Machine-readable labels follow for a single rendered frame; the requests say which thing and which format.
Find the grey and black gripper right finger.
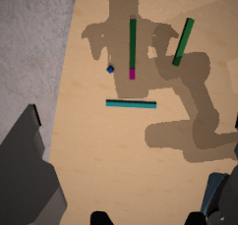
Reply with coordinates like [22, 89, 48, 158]
[218, 164, 238, 225]

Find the magenta block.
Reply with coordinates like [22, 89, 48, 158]
[130, 68, 135, 80]

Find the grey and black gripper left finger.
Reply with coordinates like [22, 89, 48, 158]
[0, 104, 67, 225]

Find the green rod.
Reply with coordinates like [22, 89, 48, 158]
[130, 19, 137, 68]
[172, 18, 195, 67]

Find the turquoise rod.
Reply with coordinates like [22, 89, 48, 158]
[105, 99, 156, 109]

